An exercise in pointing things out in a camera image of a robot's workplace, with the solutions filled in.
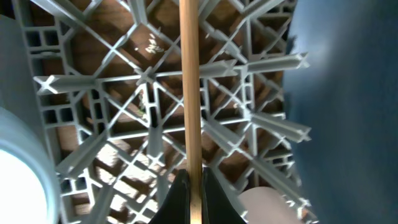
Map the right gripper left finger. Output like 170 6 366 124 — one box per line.
149 169 190 224

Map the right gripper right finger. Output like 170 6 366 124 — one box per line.
201 167 246 224

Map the pink cup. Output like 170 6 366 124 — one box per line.
238 187 302 224

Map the small blue bowl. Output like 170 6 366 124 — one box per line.
1 108 60 224

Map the dark blue plate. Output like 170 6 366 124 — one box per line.
283 0 397 223

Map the wooden chopstick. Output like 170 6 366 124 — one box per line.
179 0 203 224

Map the grey dishwasher rack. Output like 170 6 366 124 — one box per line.
1 0 318 223

